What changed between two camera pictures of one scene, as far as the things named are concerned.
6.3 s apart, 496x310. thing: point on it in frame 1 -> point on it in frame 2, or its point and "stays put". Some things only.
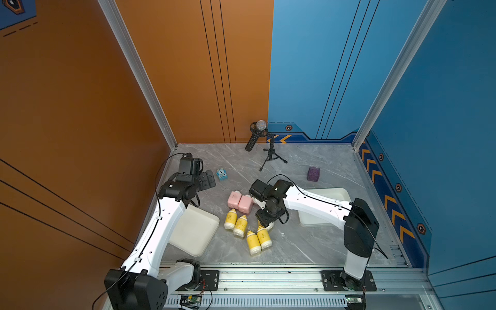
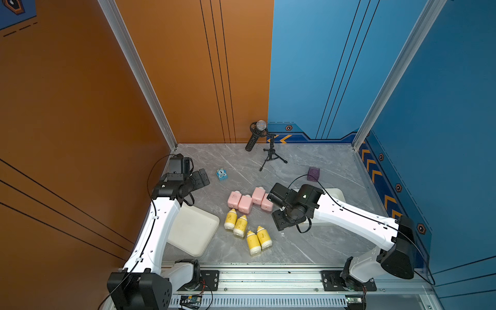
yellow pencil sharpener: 254,243 stays put
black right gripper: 264,220 -> 279,223
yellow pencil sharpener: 230,219 stays put
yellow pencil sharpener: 263,236 stays put
